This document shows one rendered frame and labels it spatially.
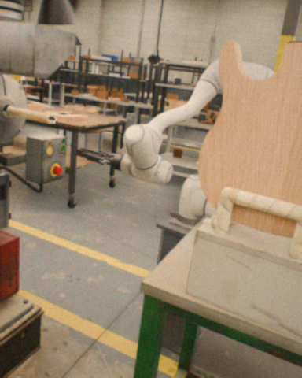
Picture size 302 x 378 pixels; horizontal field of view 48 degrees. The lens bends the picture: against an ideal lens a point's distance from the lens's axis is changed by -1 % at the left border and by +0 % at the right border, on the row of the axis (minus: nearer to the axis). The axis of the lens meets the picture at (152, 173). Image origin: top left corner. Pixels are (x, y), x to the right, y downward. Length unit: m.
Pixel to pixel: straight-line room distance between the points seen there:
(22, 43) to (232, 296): 0.86
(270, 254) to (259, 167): 0.19
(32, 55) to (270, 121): 0.66
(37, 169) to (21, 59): 0.62
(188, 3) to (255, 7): 2.27
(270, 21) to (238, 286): 11.62
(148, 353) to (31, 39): 0.90
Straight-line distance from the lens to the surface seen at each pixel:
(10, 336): 1.82
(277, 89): 0.76
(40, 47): 1.05
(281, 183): 0.77
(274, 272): 0.79
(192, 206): 1.73
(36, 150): 1.54
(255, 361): 2.21
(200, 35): 12.67
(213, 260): 0.82
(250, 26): 12.30
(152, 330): 0.98
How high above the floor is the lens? 1.42
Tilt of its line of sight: 16 degrees down
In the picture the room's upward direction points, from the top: 7 degrees clockwise
